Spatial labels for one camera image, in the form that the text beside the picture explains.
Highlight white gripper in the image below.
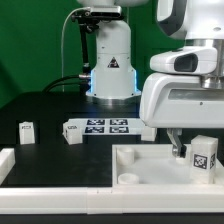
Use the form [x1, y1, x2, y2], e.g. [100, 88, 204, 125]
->
[139, 73, 224, 158]

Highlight white square tabletop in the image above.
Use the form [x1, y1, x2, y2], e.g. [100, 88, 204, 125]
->
[112, 144, 224, 195]

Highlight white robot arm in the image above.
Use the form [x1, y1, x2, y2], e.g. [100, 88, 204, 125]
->
[77, 0, 224, 157]

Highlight AprilTag base sheet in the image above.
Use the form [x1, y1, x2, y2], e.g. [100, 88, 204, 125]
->
[68, 118, 144, 135]

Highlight white U-shaped obstacle fence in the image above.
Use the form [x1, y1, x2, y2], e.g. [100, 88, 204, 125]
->
[0, 148, 224, 215]

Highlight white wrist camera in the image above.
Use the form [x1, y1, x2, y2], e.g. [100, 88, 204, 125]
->
[150, 46, 218, 75]

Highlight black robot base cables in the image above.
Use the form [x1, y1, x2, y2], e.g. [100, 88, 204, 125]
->
[42, 74, 92, 93]

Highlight black camera on stand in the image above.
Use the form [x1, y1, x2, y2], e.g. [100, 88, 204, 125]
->
[71, 5, 123, 74]

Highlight white camera cable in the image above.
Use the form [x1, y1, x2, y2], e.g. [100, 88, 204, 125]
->
[60, 7, 91, 93]

